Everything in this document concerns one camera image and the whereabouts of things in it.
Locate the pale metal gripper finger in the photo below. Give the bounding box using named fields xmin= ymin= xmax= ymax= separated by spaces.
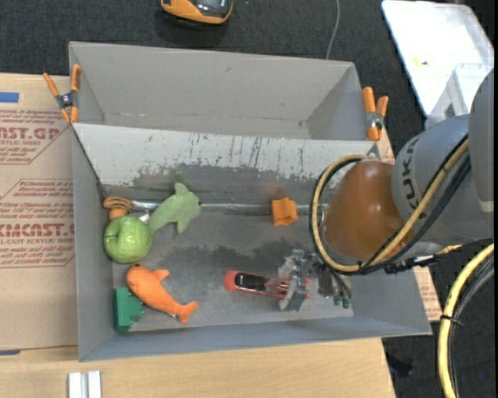
xmin=277 ymin=250 xmax=315 ymax=282
xmin=277 ymin=279 xmax=312 ymax=312

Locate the orange plastic block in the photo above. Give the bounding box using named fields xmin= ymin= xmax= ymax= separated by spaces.
xmin=271 ymin=197 xmax=299 ymax=227

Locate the grey metal bin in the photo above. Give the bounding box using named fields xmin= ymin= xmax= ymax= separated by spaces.
xmin=68 ymin=41 xmax=434 ymax=363

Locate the green plush dolphin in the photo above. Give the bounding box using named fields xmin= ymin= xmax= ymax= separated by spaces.
xmin=147 ymin=182 xmax=203 ymax=235

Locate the orange plush fish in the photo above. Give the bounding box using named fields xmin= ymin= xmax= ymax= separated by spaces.
xmin=125 ymin=264 xmax=200 ymax=325

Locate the green toy apple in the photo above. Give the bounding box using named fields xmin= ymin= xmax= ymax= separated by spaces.
xmin=102 ymin=215 xmax=154 ymax=265

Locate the dark green plastic block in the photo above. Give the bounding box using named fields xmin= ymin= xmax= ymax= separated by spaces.
xmin=113 ymin=287 xmax=145 ymax=333

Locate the orange coiled toy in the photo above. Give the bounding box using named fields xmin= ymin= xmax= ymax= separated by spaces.
xmin=102 ymin=195 xmax=134 ymax=221

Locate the brown cardboard board, red print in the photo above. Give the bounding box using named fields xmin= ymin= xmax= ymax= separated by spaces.
xmin=0 ymin=71 xmax=444 ymax=357

